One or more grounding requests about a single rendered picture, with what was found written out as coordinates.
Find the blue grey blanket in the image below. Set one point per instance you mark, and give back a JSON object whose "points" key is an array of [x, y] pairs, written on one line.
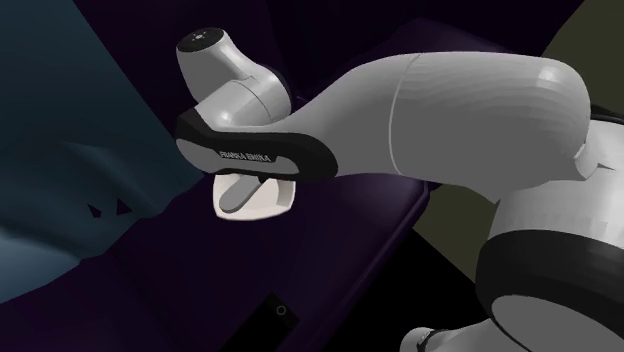
{"points": [[73, 146]]}

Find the black phone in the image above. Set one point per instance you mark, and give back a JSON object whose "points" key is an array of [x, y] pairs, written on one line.
{"points": [[263, 327]]}

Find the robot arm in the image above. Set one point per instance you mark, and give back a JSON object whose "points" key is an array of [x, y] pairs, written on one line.
{"points": [[463, 112]]}

